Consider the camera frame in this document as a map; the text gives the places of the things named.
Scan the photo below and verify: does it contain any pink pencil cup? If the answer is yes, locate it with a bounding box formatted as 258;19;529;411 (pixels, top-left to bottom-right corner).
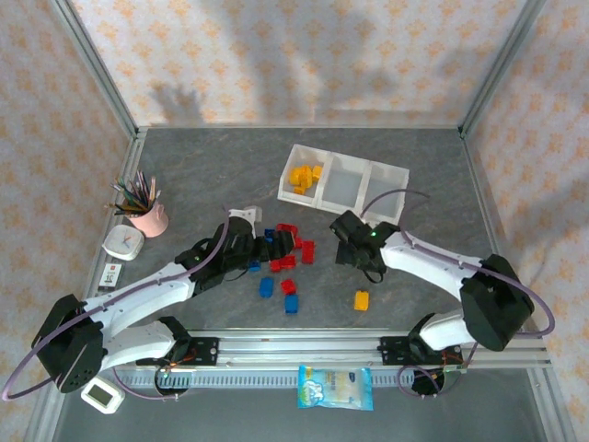
124;200;169;238

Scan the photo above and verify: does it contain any coloured pencils bundle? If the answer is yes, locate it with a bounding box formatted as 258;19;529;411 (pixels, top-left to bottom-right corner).
104;169;162;216

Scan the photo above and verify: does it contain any white analog desk clock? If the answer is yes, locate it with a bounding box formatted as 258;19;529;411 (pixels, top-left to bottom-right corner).
101;224;145;262

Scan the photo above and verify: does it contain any small white red card box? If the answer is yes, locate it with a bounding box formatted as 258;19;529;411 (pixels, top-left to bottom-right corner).
98;262;125;293

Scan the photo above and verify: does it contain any blue snack bag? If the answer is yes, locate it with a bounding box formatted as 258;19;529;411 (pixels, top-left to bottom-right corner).
296;364;375;412

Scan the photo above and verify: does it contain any small green circuit board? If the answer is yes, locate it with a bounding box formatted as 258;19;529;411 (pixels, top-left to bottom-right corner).
444;361;469;388

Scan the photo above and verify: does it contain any white digital timer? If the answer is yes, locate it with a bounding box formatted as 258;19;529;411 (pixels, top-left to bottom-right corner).
80;376;126;417

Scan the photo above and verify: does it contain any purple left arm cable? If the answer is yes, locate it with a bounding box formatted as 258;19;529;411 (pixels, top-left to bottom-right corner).
1;209;231;401

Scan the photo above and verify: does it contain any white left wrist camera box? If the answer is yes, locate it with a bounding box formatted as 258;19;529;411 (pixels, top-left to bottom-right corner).
228;205;262;227

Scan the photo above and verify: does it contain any wide aluminium base rail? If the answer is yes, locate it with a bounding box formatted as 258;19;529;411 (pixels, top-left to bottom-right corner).
98;329;552;369

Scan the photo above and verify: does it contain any thin aluminium frame rail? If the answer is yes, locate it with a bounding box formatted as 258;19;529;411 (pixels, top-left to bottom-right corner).
136;123;464;132

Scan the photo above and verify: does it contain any aluminium table edge rail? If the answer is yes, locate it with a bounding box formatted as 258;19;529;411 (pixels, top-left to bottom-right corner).
73;130;149;333
459;130;528;332

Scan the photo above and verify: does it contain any grey slotted cable duct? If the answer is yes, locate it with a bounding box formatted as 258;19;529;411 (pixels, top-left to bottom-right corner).
110;371;415;389

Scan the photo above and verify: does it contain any black round cable port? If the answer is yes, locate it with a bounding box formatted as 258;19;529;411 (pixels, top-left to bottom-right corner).
155;366;192;398

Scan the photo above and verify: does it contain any aluminium frame post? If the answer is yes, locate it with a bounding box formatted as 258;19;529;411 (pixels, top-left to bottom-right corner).
53;0;141;139
458;0;548;139

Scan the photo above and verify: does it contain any aluminium frame bar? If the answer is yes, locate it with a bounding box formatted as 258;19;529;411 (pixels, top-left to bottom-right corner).
526;367;568;442
25;393;64;442

